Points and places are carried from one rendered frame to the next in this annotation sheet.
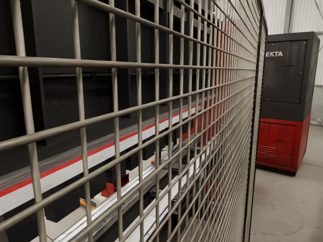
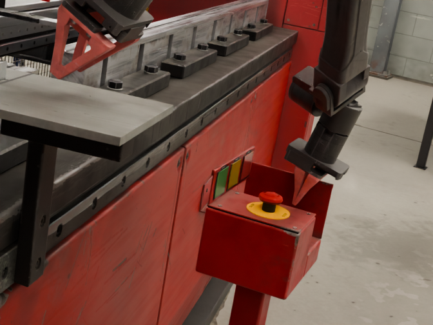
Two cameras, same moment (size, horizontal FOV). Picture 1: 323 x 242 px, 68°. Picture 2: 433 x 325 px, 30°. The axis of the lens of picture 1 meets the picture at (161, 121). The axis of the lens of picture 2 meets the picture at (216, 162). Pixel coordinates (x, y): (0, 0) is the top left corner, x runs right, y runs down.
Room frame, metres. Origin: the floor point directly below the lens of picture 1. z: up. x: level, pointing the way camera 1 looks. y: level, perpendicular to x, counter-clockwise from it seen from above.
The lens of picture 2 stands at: (3.20, 0.01, 1.22)
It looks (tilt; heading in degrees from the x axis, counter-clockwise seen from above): 17 degrees down; 166
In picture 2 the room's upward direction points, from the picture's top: 10 degrees clockwise
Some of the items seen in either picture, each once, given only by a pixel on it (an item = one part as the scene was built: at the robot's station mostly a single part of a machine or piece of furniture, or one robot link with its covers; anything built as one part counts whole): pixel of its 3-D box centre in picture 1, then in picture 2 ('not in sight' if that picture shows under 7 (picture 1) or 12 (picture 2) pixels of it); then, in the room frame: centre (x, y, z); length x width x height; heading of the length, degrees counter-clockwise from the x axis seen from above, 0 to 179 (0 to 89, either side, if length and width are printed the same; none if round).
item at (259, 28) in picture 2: not in sight; (256, 30); (0.63, 0.69, 0.89); 0.30 x 0.05 x 0.03; 155
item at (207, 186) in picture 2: not in sight; (212, 190); (1.38, 0.45, 0.59); 0.15 x 0.02 x 0.07; 155
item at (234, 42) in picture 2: not in sight; (229, 43); (0.99, 0.52, 0.89); 0.30 x 0.05 x 0.03; 155
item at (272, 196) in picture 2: not in sight; (269, 204); (2.01, 0.40, 0.79); 0.04 x 0.04 x 0.04
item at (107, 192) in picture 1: (115, 184); (267, 218); (1.97, 0.41, 0.75); 0.20 x 0.16 x 0.18; 147
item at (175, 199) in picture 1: (187, 188); not in sight; (1.37, -0.16, 1.02); 0.44 x 0.06 x 0.04; 155
